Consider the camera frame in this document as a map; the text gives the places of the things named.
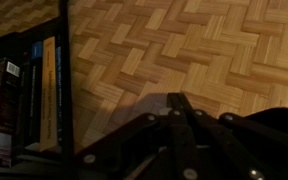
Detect black cube bookshelf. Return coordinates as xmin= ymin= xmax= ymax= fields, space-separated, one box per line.
xmin=0 ymin=0 xmax=78 ymax=180

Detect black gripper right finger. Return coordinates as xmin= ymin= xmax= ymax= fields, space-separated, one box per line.
xmin=167 ymin=93 xmax=288 ymax=180

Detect black cloth object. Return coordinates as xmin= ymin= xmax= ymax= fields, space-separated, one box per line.
xmin=246 ymin=107 xmax=288 ymax=134

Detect woven bamboo basket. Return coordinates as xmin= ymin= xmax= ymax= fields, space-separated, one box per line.
xmin=67 ymin=0 xmax=288 ymax=150

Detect books on upper right shelf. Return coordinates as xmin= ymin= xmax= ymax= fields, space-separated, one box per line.
xmin=0 ymin=36 xmax=62 ymax=167

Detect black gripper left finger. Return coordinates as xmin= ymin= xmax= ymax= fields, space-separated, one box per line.
xmin=75 ymin=113 xmax=171 ymax=180

